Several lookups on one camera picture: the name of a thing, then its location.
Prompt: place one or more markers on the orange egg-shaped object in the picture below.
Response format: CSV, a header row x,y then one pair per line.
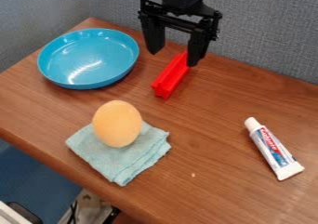
x,y
116,123

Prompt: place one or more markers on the white toothpaste tube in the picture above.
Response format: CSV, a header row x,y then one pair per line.
x,y
275,153

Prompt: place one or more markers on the red plastic block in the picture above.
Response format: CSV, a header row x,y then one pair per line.
x,y
170,77

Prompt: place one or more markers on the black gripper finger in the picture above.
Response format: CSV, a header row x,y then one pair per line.
x,y
154,33
196,47

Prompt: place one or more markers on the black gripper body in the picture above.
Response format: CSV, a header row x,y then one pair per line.
x,y
183,15

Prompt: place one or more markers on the white object bottom corner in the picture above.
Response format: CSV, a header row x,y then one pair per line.
x,y
15,214

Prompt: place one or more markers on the grey bag under table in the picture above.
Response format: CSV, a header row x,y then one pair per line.
x,y
88,210

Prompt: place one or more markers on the light blue folded cloth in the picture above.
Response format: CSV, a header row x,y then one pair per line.
x,y
120,164

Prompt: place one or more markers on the blue plate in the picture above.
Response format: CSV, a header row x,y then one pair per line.
x,y
88,58

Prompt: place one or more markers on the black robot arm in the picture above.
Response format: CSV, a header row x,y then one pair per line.
x,y
188,16

